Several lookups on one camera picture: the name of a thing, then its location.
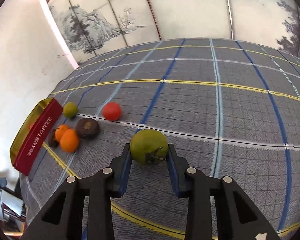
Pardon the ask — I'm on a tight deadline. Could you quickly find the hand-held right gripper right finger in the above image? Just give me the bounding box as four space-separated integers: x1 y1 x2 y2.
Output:
167 144 282 240

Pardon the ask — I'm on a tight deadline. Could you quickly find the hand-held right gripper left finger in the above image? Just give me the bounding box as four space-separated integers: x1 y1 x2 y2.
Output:
20 143 133 240

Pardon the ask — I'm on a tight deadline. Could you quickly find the large green persimmon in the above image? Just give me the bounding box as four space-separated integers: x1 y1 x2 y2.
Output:
130 129 169 166

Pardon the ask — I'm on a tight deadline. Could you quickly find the red and gold tin box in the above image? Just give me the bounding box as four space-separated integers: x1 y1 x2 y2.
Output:
9 98 63 176

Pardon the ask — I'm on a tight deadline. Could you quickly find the dark brown mangosteen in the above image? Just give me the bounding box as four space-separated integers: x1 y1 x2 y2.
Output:
48 129 59 147
75 118 100 140

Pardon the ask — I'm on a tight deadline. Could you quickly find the orange tangerine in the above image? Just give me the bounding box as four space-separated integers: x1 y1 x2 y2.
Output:
59 129 80 153
55 124 70 142

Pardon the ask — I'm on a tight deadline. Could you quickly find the small green citrus fruit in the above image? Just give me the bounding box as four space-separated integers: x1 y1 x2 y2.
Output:
63 102 78 118

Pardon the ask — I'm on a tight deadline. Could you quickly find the dark wooden furniture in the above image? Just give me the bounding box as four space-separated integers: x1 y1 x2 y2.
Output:
0 200 27 232

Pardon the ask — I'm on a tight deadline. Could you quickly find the grey plaid blanket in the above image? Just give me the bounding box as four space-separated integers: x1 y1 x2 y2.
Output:
20 38 300 240

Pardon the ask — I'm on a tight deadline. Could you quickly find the landscape painted folding screen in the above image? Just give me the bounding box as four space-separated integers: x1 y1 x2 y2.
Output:
44 0 300 63

